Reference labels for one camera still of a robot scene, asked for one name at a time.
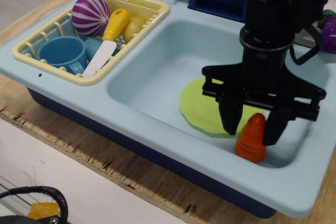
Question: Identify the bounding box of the light blue toy sink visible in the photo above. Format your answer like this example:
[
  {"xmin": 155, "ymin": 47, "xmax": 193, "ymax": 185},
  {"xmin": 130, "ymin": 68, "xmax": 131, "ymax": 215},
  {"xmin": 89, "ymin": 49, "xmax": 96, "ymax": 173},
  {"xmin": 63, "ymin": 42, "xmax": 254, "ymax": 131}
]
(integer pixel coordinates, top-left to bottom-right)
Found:
[{"xmin": 1, "ymin": 0, "xmax": 335, "ymax": 218}]

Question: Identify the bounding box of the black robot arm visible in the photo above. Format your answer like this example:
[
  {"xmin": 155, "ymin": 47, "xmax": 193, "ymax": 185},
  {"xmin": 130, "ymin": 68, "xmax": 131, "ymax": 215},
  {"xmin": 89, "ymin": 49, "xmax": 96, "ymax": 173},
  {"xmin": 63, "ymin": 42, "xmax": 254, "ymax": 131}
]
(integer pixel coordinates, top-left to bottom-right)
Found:
[{"xmin": 202, "ymin": 0, "xmax": 327, "ymax": 146}]

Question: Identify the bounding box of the yellow handled toy knife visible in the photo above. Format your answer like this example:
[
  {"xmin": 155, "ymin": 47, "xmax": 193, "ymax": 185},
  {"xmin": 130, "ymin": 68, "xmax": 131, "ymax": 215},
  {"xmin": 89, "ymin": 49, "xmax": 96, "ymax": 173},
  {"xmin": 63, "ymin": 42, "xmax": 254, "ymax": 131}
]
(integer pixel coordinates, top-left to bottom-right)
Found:
[{"xmin": 82, "ymin": 8, "xmax": 130, "ymax": 78}]

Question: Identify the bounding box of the small blue toy bowl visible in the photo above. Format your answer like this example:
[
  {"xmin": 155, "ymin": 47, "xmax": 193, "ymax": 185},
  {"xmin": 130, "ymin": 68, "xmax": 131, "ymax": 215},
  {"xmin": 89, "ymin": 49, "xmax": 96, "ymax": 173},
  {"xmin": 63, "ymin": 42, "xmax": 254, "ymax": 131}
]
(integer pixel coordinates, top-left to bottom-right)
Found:
[{"xmin": 84, "ymin": 37, "xmax": 121, "ymax": 62}]

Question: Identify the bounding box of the wooden plywood board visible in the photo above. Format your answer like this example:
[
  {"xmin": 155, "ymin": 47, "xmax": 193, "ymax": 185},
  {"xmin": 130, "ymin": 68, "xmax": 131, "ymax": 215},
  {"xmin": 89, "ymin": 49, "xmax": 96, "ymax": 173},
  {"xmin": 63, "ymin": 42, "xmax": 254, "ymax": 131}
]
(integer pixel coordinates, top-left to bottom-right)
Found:
[{"xmin": 0, "ymin": 0, "xmax": 336, "ymax": 224}]

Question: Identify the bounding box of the yellow toy potato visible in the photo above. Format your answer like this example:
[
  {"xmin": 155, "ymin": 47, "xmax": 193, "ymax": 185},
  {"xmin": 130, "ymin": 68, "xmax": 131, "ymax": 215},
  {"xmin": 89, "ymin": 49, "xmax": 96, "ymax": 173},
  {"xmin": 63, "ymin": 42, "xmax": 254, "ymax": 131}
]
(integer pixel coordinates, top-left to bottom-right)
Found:
[{"xmin": 122, "ymin": 17, "xmax": 145, "ymax": 43}]

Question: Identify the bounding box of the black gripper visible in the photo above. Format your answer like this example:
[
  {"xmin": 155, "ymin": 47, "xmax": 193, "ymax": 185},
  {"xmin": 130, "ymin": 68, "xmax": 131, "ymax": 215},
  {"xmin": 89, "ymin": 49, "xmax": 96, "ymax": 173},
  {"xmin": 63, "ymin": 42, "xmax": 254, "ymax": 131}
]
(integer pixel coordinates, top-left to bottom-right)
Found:
[{"xmin": 202, "ymin": 31, "xmax": 326, "ymax": 146}]

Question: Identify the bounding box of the black braided cable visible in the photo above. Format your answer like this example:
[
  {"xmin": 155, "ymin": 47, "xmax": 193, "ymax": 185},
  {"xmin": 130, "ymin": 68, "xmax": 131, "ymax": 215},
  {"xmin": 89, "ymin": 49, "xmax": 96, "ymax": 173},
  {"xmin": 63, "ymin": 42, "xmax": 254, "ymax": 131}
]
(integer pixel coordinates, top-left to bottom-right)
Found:
[{"xmin": 0, "ymin": 186, "xmax": 69, "ymax": 224}]

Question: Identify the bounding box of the purple toy eggplant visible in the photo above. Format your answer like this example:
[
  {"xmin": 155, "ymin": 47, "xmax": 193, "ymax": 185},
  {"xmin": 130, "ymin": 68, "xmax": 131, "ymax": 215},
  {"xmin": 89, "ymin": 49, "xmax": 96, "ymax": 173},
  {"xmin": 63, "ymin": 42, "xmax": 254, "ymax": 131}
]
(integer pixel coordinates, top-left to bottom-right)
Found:
[{"xmin": 318, "ymin": 9, "xmax": 335, "ymax": 55}]

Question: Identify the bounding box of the yellow tape piece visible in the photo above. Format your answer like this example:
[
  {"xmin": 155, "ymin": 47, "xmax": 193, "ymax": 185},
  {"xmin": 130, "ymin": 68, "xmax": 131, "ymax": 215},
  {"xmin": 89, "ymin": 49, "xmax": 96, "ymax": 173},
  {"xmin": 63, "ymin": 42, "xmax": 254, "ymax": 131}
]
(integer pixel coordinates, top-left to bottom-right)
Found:
[{"xmin": 27, "ymin": 202, "xmax": 60, "ymax": 220}]

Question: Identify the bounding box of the purple striped toy onion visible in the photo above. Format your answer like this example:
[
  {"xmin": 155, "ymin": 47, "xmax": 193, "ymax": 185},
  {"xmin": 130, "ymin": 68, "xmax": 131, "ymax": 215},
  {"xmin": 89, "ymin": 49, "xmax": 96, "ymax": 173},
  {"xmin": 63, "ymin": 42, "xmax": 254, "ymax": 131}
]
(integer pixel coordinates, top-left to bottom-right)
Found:
[{"xmin": 71, "ymin": 0, "xmax": 111, "ymax": 37}]

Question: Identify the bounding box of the blue toy cup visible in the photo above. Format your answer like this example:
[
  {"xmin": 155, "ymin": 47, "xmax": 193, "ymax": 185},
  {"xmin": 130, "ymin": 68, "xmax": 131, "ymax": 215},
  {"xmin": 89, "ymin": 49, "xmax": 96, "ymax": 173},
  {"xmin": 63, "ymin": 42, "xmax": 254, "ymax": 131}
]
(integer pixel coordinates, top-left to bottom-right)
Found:
[{"xmin": 37, "ymin": 36, "xmax": 87, "ymax": 74}]

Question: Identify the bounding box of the green toy plate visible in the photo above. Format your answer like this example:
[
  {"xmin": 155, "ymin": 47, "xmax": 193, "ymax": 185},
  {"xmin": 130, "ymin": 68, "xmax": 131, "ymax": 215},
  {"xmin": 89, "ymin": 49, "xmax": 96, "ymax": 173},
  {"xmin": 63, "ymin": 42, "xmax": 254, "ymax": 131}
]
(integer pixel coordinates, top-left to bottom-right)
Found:
[{"xmin": 180, "ymin": 77, "xmax": 263, "ymax": 135}]

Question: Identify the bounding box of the orange toy carrot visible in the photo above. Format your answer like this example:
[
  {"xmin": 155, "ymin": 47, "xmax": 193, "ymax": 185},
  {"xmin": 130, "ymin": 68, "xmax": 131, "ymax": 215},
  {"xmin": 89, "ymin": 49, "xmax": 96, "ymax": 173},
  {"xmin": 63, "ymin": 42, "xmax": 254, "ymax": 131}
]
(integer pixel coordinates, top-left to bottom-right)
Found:
[{"xmin": 235, "ymin": 113, "xmax": 267, "ymax": 163}]

